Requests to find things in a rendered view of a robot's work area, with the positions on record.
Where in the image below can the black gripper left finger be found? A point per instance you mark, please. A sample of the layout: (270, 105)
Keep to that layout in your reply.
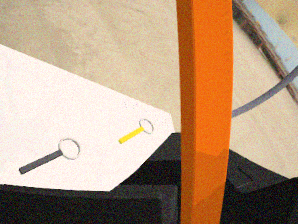
(152, 195)

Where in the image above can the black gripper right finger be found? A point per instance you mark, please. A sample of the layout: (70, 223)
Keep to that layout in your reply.
(255, 195)

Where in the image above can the grey wire frame on two posts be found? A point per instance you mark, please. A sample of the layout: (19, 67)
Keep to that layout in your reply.
(261, 99)

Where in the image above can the orange handle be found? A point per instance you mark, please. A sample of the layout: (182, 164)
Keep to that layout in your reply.
(205, 56)

